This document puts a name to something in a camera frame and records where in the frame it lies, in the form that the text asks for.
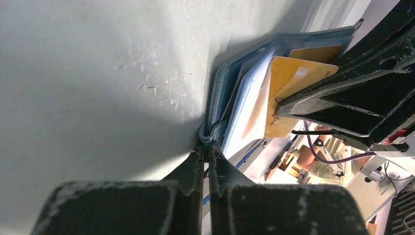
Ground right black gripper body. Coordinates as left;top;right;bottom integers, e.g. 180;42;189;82
337;126;415;163

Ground orange credit card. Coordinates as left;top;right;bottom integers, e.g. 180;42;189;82
264;56;339;138
288;45;344;64

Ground person in background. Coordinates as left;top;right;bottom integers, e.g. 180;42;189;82
286;135;372;187

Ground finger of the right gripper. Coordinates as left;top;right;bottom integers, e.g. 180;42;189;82
337;0;415;69
276;24;415;143

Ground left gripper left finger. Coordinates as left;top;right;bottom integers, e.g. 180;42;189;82
32;143;205;235

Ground blue card holder wallet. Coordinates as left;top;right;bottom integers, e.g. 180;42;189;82
199;23;359;158

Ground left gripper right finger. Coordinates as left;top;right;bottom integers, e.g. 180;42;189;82
208;141;368;235

